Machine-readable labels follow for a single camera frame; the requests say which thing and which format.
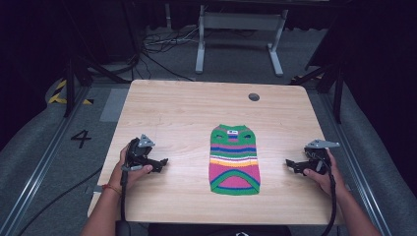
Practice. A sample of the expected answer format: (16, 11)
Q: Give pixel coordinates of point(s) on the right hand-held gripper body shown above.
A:
(317, 155)

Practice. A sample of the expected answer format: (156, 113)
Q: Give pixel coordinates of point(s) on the person's left hand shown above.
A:
(131, 177)

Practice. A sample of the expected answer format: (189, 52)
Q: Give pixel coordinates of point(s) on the striped knitted pet sweater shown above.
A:
(234, 160)

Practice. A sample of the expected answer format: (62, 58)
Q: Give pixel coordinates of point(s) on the aluminium floor rail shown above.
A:
(36, 177)
(357, 170)

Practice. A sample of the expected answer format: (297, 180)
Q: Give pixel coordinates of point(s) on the person's right hand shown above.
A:
(324, 182)

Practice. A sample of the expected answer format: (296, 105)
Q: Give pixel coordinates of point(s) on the yellow black hazard tape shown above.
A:
(60, 95)

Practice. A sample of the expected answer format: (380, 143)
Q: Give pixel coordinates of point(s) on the black metal stand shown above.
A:
(73, 78)
(331, 78)

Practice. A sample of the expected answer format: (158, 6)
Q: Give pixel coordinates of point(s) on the white metal desk frame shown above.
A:
(241, 21)

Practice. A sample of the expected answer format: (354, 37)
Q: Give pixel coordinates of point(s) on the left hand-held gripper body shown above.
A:
(139, 152)

